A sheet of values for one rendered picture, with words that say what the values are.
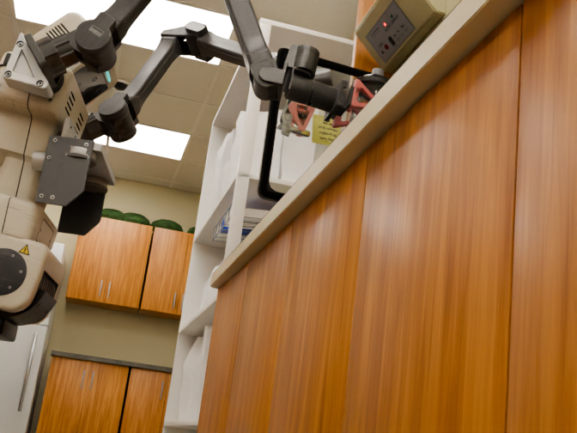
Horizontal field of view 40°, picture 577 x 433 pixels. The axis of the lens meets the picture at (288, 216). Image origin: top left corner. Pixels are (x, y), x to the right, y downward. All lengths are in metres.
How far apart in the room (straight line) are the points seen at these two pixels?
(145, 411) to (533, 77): 5.85
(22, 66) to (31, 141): 0.19
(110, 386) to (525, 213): 5.84
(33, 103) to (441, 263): 1.21
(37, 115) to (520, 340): 1.42
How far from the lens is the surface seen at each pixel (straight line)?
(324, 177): 1.40
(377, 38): 2.06
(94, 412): 6.46
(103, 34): 1.79
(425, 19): 1.89
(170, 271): 6.83
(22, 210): 1.83
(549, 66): 0.78
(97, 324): 7.06
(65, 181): 1.82
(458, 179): 0.90
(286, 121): 1.91
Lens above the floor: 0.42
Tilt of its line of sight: 17 degrees up
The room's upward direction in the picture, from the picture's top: 7 degrees clockwise
